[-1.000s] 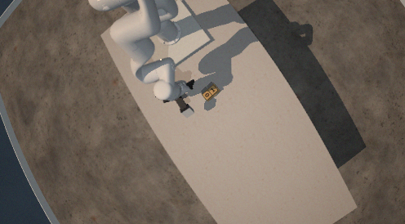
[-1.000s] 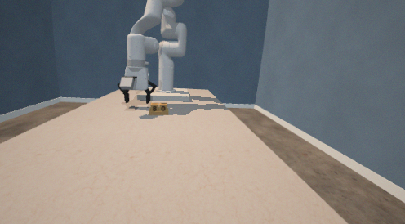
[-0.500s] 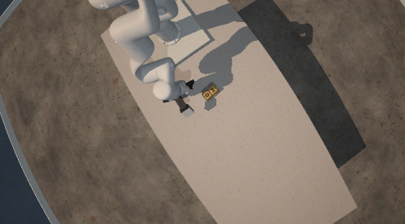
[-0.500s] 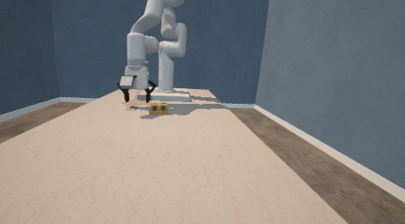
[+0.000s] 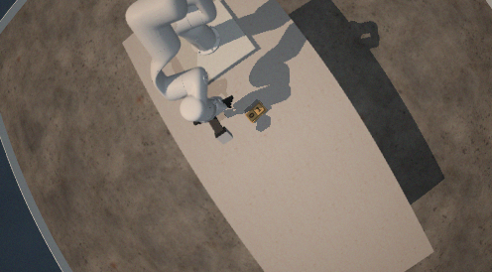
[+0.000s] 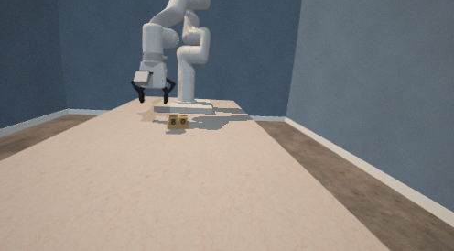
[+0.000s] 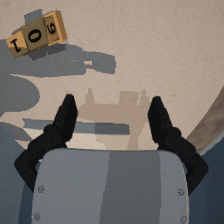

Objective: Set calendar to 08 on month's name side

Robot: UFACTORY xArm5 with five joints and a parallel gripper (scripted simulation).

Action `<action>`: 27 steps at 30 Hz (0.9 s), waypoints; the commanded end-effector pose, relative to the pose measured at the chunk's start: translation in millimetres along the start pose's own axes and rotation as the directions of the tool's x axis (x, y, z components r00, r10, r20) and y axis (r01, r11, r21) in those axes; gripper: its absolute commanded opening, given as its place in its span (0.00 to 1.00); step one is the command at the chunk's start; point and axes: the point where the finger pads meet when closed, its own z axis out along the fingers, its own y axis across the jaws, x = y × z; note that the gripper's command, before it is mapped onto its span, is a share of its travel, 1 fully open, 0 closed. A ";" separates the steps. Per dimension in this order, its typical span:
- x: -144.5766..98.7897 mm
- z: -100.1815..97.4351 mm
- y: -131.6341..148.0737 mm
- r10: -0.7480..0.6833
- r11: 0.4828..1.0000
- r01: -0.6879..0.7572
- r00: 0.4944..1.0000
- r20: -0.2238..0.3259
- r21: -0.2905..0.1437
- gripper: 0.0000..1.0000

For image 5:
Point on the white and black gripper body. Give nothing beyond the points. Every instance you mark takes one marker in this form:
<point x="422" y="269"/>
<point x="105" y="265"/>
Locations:
<point x="220" y="106"/>

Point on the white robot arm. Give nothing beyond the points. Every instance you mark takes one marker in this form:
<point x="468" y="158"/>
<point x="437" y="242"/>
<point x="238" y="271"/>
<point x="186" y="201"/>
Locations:
<point x="157" y="24"/>

